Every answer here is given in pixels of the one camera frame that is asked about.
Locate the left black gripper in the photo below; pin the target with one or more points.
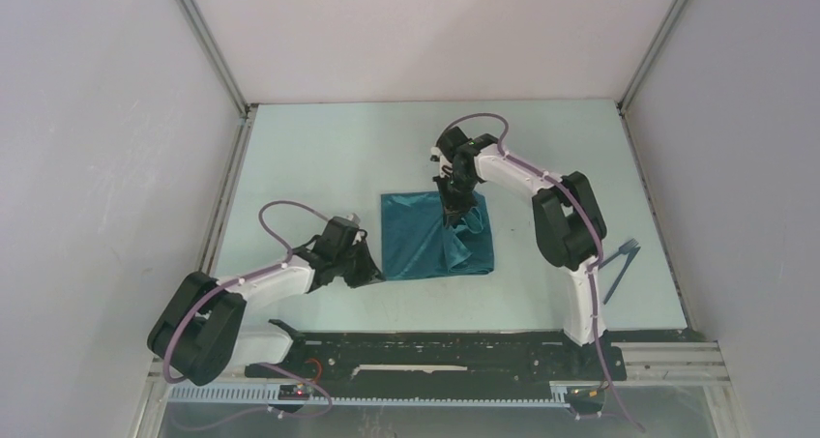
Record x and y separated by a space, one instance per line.
369 273

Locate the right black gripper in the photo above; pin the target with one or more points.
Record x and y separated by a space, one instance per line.
454 210

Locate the teal satin napkin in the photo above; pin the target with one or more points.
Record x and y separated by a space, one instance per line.
416 243

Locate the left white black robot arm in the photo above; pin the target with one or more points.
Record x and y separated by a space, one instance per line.
211 324

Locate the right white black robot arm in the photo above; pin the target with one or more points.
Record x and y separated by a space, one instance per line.
567 220

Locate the small black circuit board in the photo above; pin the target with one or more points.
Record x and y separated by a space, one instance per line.
294 392

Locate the blue plastic fork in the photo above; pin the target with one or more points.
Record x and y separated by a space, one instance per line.
628 250

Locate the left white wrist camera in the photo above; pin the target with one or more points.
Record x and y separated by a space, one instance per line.
354 218

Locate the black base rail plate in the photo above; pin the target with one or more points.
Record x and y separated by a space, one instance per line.
450 365

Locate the grey slotted cable duct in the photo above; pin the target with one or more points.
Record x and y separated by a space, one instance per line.
266 394

